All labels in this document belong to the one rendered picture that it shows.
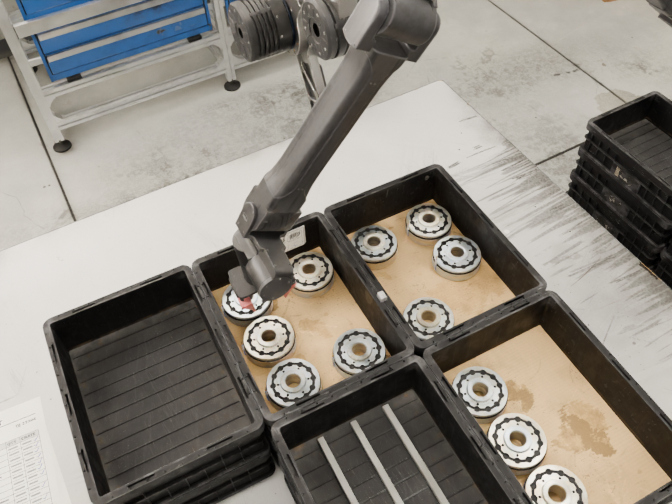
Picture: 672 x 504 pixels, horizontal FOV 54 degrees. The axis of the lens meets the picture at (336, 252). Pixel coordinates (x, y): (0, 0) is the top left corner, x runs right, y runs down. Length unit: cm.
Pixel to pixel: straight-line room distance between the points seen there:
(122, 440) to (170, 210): 70
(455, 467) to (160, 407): 56
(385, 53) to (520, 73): 258
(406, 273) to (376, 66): 66
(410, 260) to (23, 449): 89
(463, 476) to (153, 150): 223
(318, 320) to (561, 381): 49
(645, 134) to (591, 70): 114
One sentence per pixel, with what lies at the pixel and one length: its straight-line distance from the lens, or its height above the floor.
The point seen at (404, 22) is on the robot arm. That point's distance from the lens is 86.
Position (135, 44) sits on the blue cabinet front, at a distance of 308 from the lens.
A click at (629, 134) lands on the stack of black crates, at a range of 243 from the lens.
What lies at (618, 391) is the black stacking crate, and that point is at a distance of 132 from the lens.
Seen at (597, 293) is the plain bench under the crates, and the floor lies 70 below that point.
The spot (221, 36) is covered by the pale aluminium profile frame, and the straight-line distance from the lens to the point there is 317.
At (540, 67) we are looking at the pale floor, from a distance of 349.
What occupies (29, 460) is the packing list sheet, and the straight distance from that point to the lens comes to 153.
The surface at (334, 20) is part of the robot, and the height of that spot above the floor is 118.
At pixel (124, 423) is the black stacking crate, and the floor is 83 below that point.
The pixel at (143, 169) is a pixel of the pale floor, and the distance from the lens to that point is 301.
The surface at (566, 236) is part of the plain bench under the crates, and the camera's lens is 175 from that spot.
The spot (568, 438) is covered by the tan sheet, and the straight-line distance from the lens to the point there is 131.
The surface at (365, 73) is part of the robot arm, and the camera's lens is 89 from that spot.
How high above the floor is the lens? 199
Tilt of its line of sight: 51 degrees down
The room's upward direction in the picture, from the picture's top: 3 degrees counter-clockwise
